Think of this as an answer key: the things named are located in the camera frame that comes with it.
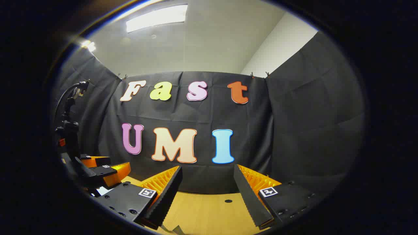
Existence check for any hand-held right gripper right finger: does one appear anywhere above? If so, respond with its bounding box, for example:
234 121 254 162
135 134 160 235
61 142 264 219
233 164 320 230

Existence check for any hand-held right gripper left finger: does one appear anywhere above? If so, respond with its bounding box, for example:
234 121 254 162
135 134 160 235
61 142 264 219
93 165 183 230

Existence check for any small ceiling light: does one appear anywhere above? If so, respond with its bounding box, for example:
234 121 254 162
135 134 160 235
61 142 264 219
80 40 97 53

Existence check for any long ceiling light panel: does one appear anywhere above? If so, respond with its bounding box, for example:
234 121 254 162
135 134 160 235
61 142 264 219
126 4 188 33

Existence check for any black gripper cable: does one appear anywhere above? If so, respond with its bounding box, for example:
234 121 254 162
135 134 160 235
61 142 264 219
54 83 81 128

